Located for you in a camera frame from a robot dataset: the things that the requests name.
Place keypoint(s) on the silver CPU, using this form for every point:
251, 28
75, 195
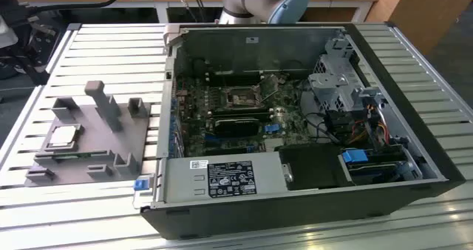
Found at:
64, 135

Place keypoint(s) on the CPU socket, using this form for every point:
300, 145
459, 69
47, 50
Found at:
242, 99

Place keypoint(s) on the black RAM slot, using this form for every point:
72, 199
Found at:
240, 111
240, 116

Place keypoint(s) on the black expansion slot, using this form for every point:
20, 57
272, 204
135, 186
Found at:
230, 151

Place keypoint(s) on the grey parts rack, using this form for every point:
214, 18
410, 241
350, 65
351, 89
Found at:
96, 150

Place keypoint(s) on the green RAM stick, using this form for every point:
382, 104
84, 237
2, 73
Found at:
72, 157

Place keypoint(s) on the blue case latch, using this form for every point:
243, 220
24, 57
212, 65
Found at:
142, 184

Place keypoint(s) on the silver power supply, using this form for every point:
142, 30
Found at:
184, 178

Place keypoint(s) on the black graphics card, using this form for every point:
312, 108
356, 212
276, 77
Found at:
236, 128

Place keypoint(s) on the thin metal locking lever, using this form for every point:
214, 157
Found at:
274, 92

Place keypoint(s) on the blue board connector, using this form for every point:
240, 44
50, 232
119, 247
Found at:
271, 128

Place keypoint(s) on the green motherboard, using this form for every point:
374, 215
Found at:
288, 117

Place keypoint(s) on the silver chipset heatsink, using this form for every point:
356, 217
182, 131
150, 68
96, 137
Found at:
274, 144

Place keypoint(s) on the silver metal drive cage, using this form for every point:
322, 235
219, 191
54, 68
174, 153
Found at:
330, 83

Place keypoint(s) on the black open PC case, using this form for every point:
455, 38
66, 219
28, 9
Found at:
259, 222

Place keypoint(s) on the black plastic shroud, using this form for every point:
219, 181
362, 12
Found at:
314, 167

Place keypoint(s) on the blue disk carrier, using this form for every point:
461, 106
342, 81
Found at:
354, 156

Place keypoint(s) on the wooden cabinet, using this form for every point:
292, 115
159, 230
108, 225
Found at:
426, 11

